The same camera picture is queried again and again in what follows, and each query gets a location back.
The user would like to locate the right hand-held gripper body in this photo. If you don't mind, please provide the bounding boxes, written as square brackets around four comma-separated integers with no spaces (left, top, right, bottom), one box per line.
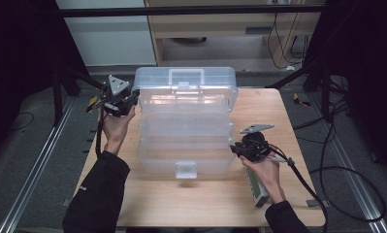
[239,123,275,163]

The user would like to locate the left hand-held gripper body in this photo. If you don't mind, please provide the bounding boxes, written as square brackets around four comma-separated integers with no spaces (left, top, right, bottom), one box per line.
[98,74,133,117]

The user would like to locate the clear plastic storage box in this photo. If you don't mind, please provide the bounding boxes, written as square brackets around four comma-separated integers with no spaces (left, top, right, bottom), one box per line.
[131,66,240,181]

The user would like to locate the person's left hand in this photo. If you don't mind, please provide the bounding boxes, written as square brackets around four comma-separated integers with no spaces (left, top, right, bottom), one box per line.
[101,106,138,156]

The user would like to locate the person's right hand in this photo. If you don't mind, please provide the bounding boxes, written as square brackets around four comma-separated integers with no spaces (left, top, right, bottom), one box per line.
[239,154,286,205]

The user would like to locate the yellow black tape marker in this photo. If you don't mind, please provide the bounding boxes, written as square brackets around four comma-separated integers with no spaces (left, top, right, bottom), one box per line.
[292,92,312,108]
[85,95,100,114]

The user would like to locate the green white carton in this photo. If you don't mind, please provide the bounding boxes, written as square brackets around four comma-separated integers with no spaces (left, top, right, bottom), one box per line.
[243,165,270,209]

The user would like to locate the white cabinet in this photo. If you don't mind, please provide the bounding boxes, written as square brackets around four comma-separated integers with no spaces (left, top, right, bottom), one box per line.
[55,0,158,68]

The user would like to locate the black metal stand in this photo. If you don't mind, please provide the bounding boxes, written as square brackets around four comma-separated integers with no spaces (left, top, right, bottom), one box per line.
[50,64,115,128]
[264,60,333,123]

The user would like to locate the grey tape piece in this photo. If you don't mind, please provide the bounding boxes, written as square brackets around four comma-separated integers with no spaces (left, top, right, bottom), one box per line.
[306,199,330,209]

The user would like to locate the black horizontal bar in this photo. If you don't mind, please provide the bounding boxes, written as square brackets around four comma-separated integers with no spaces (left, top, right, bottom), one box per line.
[59,4,327,18]

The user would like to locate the black curtain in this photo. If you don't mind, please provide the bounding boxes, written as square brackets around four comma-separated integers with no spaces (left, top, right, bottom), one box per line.
[306,0,387,179]
[0,0,89,159]

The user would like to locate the light wooden desk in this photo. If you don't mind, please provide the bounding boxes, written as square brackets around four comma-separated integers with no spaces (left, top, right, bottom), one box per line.
[144,0,328,71]

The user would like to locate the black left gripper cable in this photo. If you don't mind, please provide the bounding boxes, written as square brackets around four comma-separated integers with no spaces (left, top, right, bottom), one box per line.
[94,110,107,158]

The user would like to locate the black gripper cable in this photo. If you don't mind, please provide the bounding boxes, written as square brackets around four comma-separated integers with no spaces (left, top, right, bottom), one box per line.
[268,145,330,233]
[94,110,107,158]

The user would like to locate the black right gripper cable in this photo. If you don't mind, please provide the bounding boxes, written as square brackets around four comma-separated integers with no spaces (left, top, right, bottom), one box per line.
[268,145,330,233]

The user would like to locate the aluminium floor rail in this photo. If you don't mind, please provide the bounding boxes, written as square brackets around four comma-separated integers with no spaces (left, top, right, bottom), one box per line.
[306,93,387,233]
[0,96,77,233]

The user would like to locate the black hanging desk cables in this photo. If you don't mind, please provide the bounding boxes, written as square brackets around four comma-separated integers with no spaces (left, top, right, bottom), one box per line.
[267,12,309,71]

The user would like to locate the black looped floor cable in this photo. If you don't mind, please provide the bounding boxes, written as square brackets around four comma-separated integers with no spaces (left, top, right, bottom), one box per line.
[309,165,387,223]

